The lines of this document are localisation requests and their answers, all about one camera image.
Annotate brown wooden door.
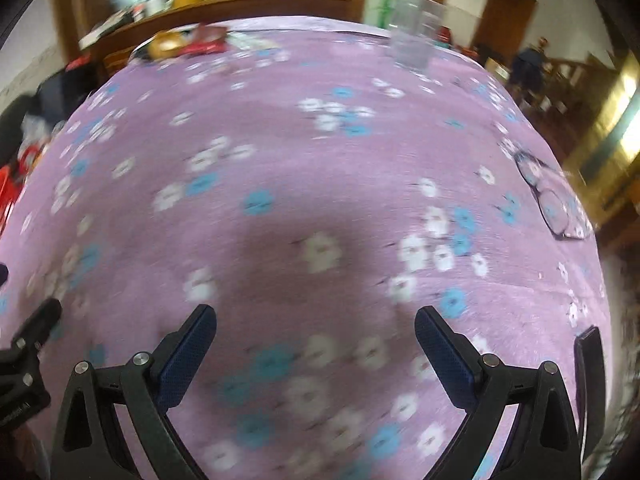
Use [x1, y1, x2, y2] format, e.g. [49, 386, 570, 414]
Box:
[472, 0, 538, 58]

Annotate purple floral tablecloth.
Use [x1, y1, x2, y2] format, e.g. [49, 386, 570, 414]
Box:
[0, 15, 613, 480]

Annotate gold metal door frame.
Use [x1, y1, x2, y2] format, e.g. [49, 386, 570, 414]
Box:
[562, 52, 640, 211]

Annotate wooden stair railing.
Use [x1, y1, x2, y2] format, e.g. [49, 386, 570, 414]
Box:
[537, 37, 618, 126]

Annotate black chair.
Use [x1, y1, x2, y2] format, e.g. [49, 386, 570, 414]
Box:
[0, 67, 93, 131]

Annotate wooden sideboard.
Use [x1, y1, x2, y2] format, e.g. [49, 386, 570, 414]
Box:
[80, 0, 353, 81]

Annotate dark hanging jacket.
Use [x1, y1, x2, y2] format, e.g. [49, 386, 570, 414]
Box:
[511, 47, 546, 93]

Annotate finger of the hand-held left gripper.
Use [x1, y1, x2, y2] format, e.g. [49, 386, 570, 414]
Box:
[14, 298, 64, 351]

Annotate clear plastic cup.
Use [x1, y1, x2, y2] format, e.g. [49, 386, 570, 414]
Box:
[389, 0, 448, 72]

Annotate bundle of white sticks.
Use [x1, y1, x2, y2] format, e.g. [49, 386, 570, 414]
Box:
[227, 32, 276, 51]

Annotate black phone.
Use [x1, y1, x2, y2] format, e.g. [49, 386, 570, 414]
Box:
[573, 326, 607, 461]

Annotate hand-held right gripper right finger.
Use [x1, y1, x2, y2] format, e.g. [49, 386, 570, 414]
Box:
[415, 305, 583, 480]

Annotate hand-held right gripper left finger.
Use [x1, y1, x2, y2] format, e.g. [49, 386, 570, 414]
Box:
[50, 304, 217, 480]

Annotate red foil packet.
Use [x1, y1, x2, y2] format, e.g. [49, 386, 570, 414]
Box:
[182, 24, 228, 56]

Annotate clear plastic bag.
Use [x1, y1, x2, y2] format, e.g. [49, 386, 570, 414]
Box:
[0, 110, 61, 226]

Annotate purple-framed eyeglasses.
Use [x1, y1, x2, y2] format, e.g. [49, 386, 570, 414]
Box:
[514, 151, 593, 242]

